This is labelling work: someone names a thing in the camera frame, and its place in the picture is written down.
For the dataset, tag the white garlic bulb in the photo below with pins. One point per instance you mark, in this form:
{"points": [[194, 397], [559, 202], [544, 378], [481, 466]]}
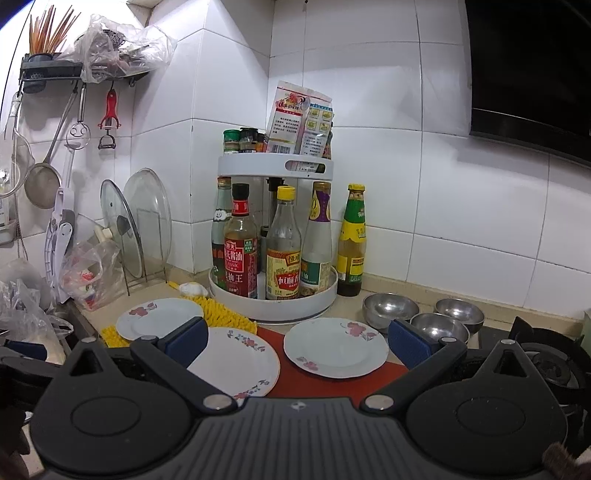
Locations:
{"points": [[193, 289]]}

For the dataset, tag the black wall rack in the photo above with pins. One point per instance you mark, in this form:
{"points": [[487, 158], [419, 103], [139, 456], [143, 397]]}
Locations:
{"points": [[51, 71]]}

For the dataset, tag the metal slotted spoon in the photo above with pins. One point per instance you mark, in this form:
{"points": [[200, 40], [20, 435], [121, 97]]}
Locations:
{"points": [[77, 136]]}

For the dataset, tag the red label soy sauce bottle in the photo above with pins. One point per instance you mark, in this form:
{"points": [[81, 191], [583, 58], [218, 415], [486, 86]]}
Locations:
{"points": [[240, 258]]}

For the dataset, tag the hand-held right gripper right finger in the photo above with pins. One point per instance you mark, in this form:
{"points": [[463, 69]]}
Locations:
{"points": [[408, 346]]}

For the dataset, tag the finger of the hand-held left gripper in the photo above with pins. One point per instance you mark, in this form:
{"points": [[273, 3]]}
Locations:
{"points": [[25, 349]]}

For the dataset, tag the red cloth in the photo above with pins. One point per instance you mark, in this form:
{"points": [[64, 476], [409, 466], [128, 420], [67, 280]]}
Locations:
{"points": [[295, 383]]}

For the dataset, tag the bundle of wooden chopsticks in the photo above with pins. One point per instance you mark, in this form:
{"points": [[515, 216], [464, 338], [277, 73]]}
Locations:
{"points": [[51, 30]]}

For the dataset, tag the clear plastic bag of utensils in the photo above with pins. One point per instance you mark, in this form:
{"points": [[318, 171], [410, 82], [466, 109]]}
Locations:
{"points": [[120, 46]]}

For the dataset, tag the black range hood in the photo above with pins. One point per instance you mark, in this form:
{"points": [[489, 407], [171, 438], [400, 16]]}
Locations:
{"points": [[531, 69]]}

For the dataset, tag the red peeler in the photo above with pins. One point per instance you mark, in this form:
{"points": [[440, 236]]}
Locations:
{"points": [[110, 110]]}

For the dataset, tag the green cap glass bottle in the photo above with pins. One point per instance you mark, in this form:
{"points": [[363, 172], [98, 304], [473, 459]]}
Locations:
{"points": [[219, 230]]}

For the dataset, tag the white two-tier turntable rack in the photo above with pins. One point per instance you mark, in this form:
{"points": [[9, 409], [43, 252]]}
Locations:
{"points": [[277, 164]]}

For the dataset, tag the green lid spice jar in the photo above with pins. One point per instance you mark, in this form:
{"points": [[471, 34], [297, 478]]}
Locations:
{"points": [[231, 141]]}

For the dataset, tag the purple label clear bottle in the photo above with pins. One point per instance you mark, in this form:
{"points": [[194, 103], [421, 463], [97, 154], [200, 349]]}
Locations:
{"points": [[317, 249]]}

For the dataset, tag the yellow label sauce bottle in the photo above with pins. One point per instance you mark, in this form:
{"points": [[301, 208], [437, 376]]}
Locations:
{"points": [[352, 249]]}

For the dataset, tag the crumpled clear plastic bag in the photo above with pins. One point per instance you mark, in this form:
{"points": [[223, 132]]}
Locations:
{"points": [[27, 314]]}

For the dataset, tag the large glass pot lid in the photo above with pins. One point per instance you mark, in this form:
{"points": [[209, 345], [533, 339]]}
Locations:
{"points": [[152, 203]]}

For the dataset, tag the yellow chenille cloth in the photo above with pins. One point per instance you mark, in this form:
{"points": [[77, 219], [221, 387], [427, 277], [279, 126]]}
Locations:
{"points": [[221, 314]]}

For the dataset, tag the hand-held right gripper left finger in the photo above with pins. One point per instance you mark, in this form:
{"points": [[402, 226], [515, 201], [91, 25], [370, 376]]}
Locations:
{"points": [[187, 342]]}

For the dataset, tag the white plate small flower rim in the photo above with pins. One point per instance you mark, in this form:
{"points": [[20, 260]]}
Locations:
{"points": [[240, 364]]}

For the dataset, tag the white kitchen scissors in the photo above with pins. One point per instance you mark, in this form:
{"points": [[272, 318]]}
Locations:
{"points": [[60, 240]]}

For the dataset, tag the pink seasoning packet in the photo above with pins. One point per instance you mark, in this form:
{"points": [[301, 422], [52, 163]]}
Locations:
{"points": [[285, 120]]}

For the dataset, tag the pale plate large pink flowers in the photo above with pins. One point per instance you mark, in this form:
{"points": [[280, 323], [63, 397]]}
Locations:
{"points": [[332, 347]]}

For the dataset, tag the yellow cap vinegar bottle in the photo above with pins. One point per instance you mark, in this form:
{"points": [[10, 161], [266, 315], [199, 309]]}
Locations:
{"points": [[283, 263]]}

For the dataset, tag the white seasoning packet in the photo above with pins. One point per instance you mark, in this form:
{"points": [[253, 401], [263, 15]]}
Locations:
{"points": [[318, 127]]}

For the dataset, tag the metal mesh skimmer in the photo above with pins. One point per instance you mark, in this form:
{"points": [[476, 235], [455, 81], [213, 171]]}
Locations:
{"points": [[42, 184]]}

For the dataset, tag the black gas stove burner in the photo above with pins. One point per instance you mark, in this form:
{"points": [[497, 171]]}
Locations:
{"points": [[545, 355]]}

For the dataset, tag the black pepper grinder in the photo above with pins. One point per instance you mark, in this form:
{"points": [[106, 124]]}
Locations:
{"points": [[272, 198]]}

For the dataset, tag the black lid spice jar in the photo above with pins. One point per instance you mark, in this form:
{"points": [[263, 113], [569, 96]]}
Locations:
{"points": [[248, 141]]}

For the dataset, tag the stainless steel bowl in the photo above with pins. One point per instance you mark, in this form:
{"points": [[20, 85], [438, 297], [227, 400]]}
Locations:
{"points": [[438, 327], [459, 311], [388, 307]]}

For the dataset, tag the plastic bag with red print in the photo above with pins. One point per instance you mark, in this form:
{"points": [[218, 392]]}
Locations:
{"points": [[90, 277]]}

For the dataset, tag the small glass pot lid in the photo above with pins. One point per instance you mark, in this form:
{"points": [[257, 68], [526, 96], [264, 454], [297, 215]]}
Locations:
{"points": [[121, 230]]}

